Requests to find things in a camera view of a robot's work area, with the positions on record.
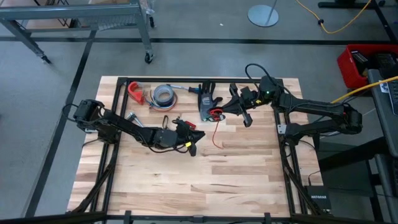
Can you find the black aluminium extrusion frame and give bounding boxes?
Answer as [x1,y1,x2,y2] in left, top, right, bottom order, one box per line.
[67,77,330,224]

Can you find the black C-clamp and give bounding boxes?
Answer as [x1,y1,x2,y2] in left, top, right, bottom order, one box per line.
[125,111,144,128]

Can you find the grey and black work glove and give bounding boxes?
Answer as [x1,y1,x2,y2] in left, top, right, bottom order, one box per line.
[198,82,224,122]

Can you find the grey metal cart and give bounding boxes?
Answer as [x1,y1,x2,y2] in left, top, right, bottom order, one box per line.
[0,0,155,65]

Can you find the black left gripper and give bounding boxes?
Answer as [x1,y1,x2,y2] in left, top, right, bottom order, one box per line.
[154,119,206,157]

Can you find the black Netgear network switch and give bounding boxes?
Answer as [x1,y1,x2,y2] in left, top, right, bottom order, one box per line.
[303,185,332,212]

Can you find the blue and black screwdriver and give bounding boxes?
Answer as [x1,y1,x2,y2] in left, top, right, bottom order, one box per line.
[166,83,200,95]

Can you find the black cable bundle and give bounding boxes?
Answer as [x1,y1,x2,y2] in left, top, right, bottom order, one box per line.
[281,149,318,215]
[70,142,118,215]

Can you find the red tape dispenser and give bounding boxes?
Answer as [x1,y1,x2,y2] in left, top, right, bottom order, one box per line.
[127,81,147,106]

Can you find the red terminal block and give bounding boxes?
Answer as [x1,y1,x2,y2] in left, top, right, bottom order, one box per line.
[178,118,197,131]

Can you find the red plastic bin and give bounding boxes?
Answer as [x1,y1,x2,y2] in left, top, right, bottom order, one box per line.
[337,44,398,90]

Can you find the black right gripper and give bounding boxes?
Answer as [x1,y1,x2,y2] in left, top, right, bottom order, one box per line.
[216,75,282,128]

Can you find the grey duct tape roll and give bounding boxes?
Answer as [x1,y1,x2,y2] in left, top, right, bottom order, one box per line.
[152,83,175,109]

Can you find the thin blue wire coil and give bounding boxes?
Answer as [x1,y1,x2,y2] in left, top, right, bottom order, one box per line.
[149,93,177,110]

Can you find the black rectangular device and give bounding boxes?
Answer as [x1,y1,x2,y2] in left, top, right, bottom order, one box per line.
[350,50,370,76]

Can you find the round metal stand base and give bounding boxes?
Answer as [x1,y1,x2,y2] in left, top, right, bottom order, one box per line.
[248,0,280,28]

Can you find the thick red wire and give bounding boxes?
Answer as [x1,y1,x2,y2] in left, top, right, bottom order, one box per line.
[208,107,224,150]

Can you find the coloured wire coils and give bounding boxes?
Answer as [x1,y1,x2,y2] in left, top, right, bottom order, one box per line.
[148,90,179,111]

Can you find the thick yellow extension cable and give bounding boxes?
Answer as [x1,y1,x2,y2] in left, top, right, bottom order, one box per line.
[331,76,398,104]

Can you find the yellow cable with black joint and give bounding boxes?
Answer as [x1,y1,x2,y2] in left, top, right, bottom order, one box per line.
[295,0,373,35]

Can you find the black floor stand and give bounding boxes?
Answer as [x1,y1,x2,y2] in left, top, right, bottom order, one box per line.
[317,0,398,43]

